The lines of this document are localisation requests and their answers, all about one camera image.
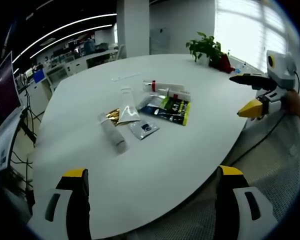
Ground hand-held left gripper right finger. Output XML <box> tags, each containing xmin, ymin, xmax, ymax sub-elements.
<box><xmin>214</xmin><ymin>164</ymin><xmax>279</xmax><ymax>240</ymax></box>

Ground silver skincare tube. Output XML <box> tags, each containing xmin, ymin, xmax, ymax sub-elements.
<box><xmin>116</xmin><ymin>85</ymin><xmax>141</xmax><ymax>125</ymax></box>

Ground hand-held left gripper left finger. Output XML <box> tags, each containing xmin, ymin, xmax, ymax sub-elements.
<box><xmin>26</xmin><ymin>167</ymin><xmax>92</xmax><ymax>240</ymax></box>

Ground grey skincare tube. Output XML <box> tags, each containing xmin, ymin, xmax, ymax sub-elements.
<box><xmin>97</xmin><ymin>112</ymin><xmax>129</xmax><ymax>154</ymax></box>

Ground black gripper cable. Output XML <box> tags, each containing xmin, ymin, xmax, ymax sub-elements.
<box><xmin>292</xmin><ymin>70</ymin><xmax>300</xmax><ymax>95</ymax></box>

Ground green potted plant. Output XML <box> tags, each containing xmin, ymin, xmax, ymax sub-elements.
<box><xmin>185</xmin><ymin>31</ymin><xmax>224</xmax><ymax>67</ymax></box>

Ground dark blue skincare sachet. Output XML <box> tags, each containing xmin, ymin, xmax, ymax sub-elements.
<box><xmin>135</xmin><ymin>94</ymin><xmax>166</xmax><ymax>117</ymax></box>

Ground blue box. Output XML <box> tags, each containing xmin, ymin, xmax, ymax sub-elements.
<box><xmin>33</xmin><ymin>69</ymin><xmax>47</xmax><ymax>84</ymax></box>

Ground clear plastic strip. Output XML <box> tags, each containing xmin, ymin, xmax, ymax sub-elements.
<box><xmin>110</xmin><ymin>67</ymin><xmax>156</xmax><ymax>83</ymax></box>

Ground gold skincare sachet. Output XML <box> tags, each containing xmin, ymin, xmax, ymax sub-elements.
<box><xmin>105</xmin><ymin>107</ymin><xmax>124</xmax><ymax>126</ymax></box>

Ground red object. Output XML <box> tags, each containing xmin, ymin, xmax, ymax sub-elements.
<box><xmin>209</xmin><ymin>53</ymin><xmax>235</xmax><ymax>74</ymax></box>

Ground white skincare tube red band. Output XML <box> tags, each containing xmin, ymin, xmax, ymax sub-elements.
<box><xmin>142</xmin><ymin>79</ymin><xmax>186</xmax><ymax>95</ymax></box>

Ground white laptop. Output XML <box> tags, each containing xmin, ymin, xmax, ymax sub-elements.
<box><xmin>0</xmin><ymin>109</ymin><xmax>25</xmax><ymax>172</ymax></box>

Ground white skincare tube red label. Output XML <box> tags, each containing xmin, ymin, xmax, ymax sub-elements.
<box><xmin>161</xmin><ymin>88</ymin><xmax>192</xmax><ymax>102</ymax></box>

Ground black floor cable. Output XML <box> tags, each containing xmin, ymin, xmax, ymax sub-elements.
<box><xmin>229</xmin><ymin>115</ymin><xmax>288</xmax><ymax>167</ymax></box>

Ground computer monitor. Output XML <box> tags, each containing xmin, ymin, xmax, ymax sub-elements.
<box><xmin>0</xmin><ymin>50</ymin><xmax>24</xmax><ymax>131</ymax></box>

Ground silver skincare sachet blue print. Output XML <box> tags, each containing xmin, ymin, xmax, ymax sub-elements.
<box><xmin>128</xmin><ymin>119</ymin><xmax>161</xmax><ymax>141</ymax></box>

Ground small clear bottle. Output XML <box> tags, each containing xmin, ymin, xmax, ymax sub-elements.
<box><xmin>233</xmin><ymin>62</ymin><xmax>249</xmax><ymax>75</ymax></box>

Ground green black skincare sachet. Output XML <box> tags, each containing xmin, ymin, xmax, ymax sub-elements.
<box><xmin>158</xmin><ymin>95</ymin><xmax>192</xmax><ymax>127</ymax></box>

